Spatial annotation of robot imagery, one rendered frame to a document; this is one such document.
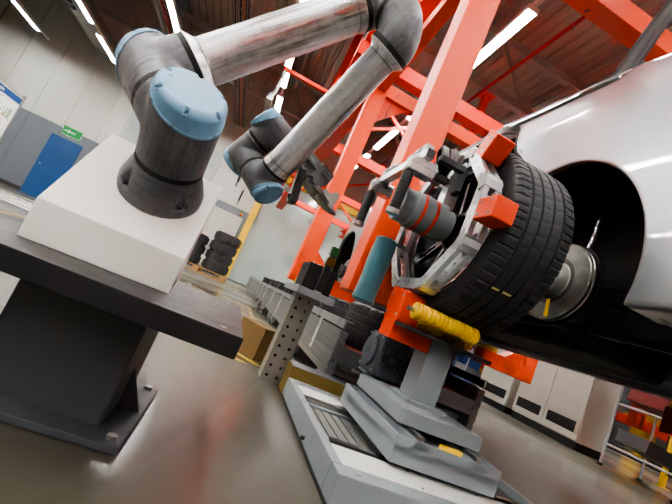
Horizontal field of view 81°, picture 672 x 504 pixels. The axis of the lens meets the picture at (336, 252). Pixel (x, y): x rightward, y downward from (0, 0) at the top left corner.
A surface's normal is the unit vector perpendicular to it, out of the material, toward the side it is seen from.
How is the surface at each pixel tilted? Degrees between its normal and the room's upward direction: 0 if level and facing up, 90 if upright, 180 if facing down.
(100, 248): 90
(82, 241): 90
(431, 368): 90
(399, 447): 90
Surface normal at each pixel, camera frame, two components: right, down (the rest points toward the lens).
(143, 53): -0.08, -0.43
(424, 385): 0.25, -0.04
